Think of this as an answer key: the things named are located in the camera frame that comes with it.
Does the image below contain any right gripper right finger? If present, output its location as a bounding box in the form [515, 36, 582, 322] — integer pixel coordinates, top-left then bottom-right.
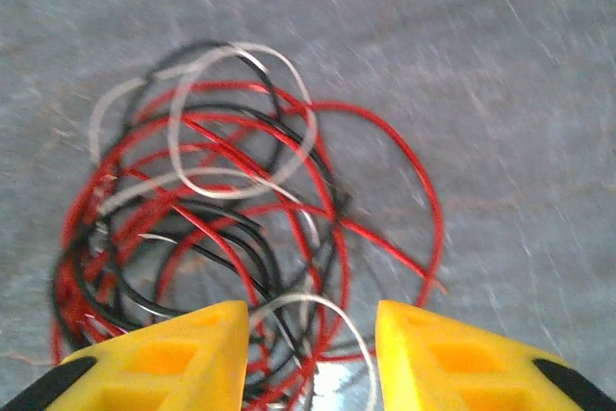
[376, 298, 616, 411]

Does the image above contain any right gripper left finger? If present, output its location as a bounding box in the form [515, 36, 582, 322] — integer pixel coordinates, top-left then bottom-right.
[0, 298, 250, 411]

